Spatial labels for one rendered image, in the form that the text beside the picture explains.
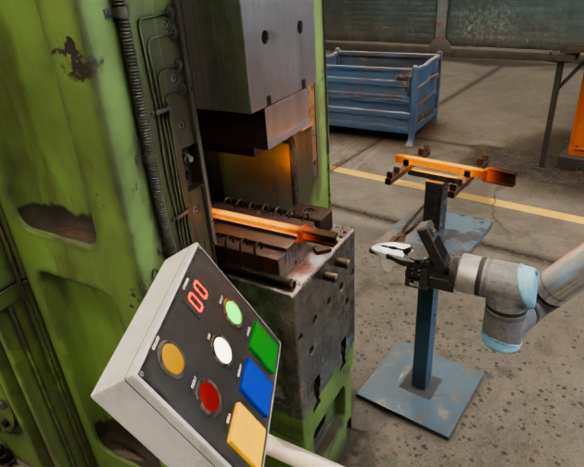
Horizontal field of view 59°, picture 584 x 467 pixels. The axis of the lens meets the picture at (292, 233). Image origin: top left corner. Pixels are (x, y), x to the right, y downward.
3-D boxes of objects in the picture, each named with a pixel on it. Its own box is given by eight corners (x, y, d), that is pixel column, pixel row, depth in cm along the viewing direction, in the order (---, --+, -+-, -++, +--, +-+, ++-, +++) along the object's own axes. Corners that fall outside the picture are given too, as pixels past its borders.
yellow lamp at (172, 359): (194, 363, 74) (188, 340, 72) (172, 384, 71) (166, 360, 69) (177, 357, 76) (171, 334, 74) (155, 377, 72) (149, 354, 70)
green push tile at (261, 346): (278, 346, 101) (257, 319, 98) (274, 374, 94) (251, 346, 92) (271, 350, 101) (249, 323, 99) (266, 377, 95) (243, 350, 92)
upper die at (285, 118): (310, 124, 129) (308, 86, 125) (268, 150, 114) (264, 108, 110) (182, 111, 149) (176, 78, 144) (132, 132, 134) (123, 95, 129)
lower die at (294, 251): (315, 246, 146) (313, 219, 142) (280, 282, 131) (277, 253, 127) (199, 220, 166) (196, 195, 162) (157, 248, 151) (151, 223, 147)
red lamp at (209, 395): (228, 400, 77) (224, 379, 75) (209, 422, 74) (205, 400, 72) (211, 393, 79) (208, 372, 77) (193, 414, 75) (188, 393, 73)
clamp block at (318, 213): (333, 227, 156) (333, 208, 152) (321, 240, 149) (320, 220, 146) (298, 220, 161) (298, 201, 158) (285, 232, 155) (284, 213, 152)
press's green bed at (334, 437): (354, 435, 199) (353, 342, 176) (310, 518, 171) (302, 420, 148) (237, 388, 224) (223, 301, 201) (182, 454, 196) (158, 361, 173)
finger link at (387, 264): (366, 270, 128) (402, 278, 123) (367, 249, 125) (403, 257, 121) (372, 263, 130) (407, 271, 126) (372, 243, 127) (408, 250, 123)
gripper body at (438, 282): (401, 285, 124) (451, 297, 118) (402, 255, 120) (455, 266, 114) (411, 270, 129) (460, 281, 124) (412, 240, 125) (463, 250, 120)
